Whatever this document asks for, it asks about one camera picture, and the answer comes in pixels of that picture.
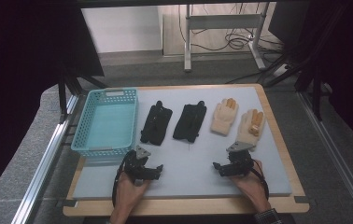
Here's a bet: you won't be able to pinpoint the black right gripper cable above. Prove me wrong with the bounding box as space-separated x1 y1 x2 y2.
250 160 271 201

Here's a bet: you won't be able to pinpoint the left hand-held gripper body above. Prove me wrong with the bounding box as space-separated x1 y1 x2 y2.
122 145 151 182

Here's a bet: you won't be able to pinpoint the grey table mat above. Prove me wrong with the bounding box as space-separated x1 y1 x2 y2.
71 86 292 201

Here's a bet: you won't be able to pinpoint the person's right hand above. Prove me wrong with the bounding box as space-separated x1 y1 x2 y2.
230 159 272 213

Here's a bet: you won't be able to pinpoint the white power strip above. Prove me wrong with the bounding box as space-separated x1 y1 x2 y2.
271 63 291 78

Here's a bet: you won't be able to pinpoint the cream knitted glove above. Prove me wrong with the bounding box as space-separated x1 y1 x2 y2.
235 108 265 152
210 97 240 136

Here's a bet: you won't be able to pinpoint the white metal desk frame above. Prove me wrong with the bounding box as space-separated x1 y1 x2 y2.
183 3 268 74

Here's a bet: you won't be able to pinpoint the black floor cables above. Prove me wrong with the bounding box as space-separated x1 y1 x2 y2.
177 3 287 54

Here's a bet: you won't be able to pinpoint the dark curtain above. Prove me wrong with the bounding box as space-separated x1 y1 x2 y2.
302 0 353 154
0 0 106 208

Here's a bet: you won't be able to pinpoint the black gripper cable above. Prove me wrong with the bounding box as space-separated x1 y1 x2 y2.
250 160 271 201
111 149 136 208

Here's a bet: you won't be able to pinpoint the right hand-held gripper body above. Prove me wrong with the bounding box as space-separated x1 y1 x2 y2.
226 141 256 177

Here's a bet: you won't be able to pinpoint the teal plastic basket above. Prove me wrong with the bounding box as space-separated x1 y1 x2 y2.
70 88 139 160

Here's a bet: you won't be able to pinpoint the aluminium rail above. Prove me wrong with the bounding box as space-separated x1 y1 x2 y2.
297 91 353 224
10 93 81 224

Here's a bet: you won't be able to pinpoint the person's left hand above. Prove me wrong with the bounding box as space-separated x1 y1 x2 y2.
114 172 151 216

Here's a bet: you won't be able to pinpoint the black glove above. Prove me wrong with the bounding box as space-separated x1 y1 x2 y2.
139 100 174 147
172 100 207 144

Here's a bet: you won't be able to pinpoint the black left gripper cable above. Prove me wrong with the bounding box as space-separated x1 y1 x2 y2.
111 149 136 208

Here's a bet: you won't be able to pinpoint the black tripod legs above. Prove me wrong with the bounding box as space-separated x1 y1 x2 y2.
263 52 326 123
57 68 109 124

